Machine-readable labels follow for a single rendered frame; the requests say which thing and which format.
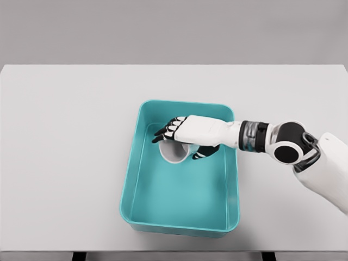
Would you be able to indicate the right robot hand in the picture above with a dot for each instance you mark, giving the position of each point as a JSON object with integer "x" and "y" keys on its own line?
{"x": 194, "y": 129}

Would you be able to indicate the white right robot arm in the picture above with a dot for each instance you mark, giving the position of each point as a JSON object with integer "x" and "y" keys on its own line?
{"x": 285, "y": 146}

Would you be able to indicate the white paper cup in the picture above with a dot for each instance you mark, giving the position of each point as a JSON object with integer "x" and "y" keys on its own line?
{"x": 174, "y": 152}

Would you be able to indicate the teal plastic basket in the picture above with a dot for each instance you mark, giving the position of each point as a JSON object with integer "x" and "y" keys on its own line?
{"x": 179, "y": 174}

